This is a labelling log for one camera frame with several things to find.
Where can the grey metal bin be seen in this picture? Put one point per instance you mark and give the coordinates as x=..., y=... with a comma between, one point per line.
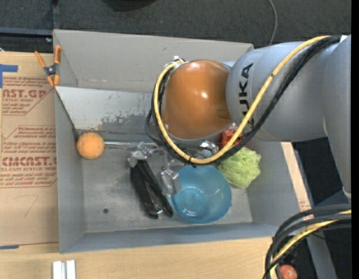
x=109, y=190

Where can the blue plastic bowl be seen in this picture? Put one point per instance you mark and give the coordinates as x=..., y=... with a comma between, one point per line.
x=202, y=199

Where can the green mesh sponge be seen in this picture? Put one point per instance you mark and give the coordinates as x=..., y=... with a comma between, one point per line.
x=241, y=168

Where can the brown cardboard board red print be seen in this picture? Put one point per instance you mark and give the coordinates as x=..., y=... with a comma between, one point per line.
x=25, y=155

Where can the black stapler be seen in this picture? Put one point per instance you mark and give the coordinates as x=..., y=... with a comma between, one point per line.
x=145, y=190

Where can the orange ball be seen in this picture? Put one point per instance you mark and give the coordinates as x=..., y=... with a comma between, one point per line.
x=90, y=145

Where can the red plastic toy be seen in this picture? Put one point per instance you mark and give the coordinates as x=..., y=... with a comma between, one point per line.
x=225, y=139

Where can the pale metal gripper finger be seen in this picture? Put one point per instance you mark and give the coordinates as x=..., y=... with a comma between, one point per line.
x=142, y=153
x=170, y=179

